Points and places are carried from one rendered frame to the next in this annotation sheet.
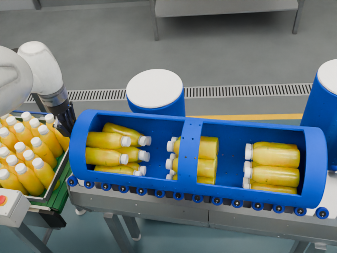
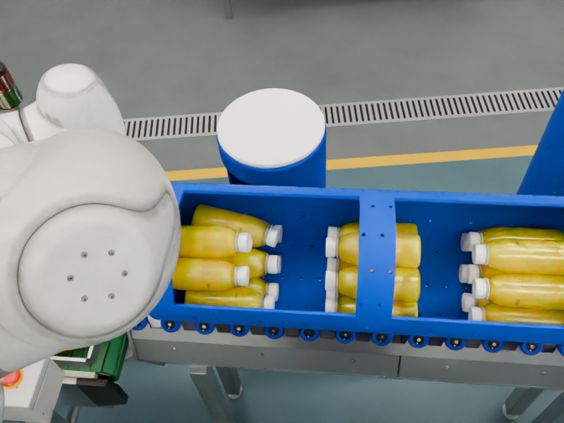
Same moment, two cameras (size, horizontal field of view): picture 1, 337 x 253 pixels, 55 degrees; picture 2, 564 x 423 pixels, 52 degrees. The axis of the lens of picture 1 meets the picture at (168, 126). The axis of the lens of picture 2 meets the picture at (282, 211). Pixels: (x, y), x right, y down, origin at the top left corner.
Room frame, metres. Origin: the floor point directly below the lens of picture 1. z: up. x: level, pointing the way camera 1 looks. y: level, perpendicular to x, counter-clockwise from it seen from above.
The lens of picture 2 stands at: (0.17, 0.17, 2.09)
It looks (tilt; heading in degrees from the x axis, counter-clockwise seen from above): 54 degrees down; 353
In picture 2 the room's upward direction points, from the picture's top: 6 degrees counter-clockwise
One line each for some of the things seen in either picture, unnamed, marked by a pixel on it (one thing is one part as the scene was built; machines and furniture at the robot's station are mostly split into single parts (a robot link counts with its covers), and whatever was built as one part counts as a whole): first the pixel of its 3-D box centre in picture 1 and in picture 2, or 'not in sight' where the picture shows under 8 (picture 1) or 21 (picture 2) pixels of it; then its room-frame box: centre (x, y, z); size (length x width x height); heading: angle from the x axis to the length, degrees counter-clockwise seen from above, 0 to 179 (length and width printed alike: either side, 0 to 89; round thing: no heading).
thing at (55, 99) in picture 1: (52, 93); not in sight; (0.84, 0.37, 1.39); 0.09 x 0.09 x 0.06
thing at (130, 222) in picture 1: (128, 215); (222, 359); (0.91, 0.31, 0.31); 0.06 x 0.06 x 0.63; 73
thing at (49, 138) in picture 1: (50, 142); not in sight; (0.99, 0.54, 0.98); 0.07 x 0.07 x 0.16
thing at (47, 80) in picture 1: (35, 68); (74, 118); (0.83, 0.38, 1.50); 0.13 x 0.11 x 0.16; 104
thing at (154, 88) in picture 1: (154, 87); (270, 126); (1.20, 0.04, 1.03); 0.28 x 0.28 x 0.01
